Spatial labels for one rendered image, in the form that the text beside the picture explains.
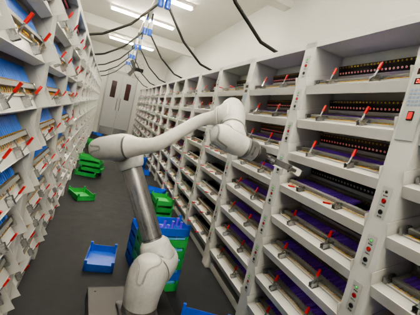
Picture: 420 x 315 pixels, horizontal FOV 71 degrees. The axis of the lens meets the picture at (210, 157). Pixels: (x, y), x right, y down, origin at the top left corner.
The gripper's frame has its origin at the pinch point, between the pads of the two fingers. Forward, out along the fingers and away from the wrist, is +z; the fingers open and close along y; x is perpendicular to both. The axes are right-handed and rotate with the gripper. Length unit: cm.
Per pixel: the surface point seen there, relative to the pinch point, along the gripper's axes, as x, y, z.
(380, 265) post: -19, 40, 25
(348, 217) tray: -8.5, 21.6, 21.0
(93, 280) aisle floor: -118, -78, -46
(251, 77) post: 57, -101, 7
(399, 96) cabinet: 50, 12, 28
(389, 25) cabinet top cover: 70, 14, 4
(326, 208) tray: -9.3, 9.1, 20.9
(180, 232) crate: -66, -66, -8
